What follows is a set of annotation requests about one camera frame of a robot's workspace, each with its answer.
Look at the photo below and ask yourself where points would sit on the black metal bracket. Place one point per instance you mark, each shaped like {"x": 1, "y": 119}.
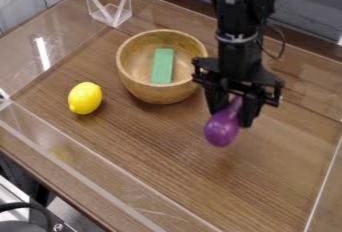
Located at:
{"x": 42, "y": 217}

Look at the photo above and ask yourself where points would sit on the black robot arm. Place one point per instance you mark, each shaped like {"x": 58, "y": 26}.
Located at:
{"x": 242, "y": 20}

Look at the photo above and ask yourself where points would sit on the brown wooden bowl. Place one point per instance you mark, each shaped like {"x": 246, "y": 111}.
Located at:
{"x": 134, "y": 63}

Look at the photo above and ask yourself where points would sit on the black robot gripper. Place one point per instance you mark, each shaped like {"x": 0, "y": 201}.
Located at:
{"x": 237, "y": 72}

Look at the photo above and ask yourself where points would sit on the yellow toy lemon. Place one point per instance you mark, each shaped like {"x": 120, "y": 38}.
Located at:
{"x": 84, "y": 98}

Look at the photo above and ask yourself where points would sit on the green rectangular block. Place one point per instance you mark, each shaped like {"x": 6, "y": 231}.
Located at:
{"x": 162, "y": 66}

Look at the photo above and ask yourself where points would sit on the clear acrylic tray enclosure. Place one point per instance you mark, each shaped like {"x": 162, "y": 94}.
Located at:
{"x": 131, "y": 164}

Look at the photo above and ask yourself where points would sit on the purple toy eggplant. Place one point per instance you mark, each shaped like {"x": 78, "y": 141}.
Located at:
{"x": 222, "y": 127}

